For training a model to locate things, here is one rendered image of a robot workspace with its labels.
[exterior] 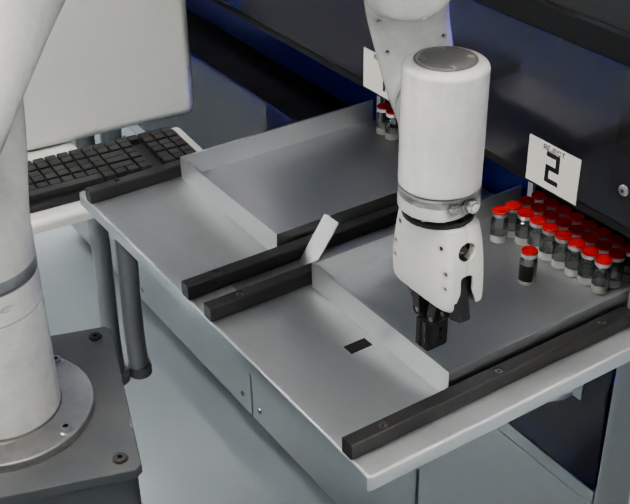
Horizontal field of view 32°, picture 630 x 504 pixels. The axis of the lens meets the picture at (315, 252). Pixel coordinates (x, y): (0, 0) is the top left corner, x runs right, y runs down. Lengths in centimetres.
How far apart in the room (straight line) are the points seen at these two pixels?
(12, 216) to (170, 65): 89
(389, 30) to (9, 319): 47
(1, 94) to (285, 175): 71
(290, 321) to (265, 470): 112
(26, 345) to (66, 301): 182
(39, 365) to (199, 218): 43
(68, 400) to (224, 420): 130
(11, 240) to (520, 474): 85
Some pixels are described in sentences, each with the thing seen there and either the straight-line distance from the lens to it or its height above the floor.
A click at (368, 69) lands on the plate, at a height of 102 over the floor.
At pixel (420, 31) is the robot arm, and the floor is 124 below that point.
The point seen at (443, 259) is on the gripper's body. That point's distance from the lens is 111.
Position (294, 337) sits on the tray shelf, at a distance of 128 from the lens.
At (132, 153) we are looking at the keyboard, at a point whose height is 83.
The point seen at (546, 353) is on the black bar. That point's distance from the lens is 124.
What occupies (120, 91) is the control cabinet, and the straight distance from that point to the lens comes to 192.
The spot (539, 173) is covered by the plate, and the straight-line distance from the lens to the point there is 137.
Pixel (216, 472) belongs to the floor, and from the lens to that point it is 240.
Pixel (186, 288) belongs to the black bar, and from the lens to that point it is 134.
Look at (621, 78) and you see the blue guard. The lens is 124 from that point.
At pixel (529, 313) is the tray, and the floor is 88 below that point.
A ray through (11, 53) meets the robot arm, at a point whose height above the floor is 129.
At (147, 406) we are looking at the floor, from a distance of 258.
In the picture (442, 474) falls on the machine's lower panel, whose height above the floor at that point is 40.
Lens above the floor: 164
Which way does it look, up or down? 32 degrees down
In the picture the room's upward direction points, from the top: 1 degrees counter-clockwise
